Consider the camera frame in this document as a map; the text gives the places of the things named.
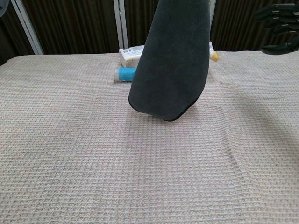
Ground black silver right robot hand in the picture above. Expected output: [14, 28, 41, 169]
[254, 3, 299, 56]

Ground pink and grey cloth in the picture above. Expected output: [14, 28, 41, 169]
[128, 0, 212, 122]

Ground beige waffle-weave cloth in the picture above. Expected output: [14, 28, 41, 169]
[0, 50, 299, 224]

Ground black plush toy white coat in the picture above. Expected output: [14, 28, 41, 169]
[209, 41, 220, 63]

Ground small cardboard box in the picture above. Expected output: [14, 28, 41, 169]
[119, 45, 145, 69]

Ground clear plastic wrap roll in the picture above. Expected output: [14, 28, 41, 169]
[114, 67, 138, 82]

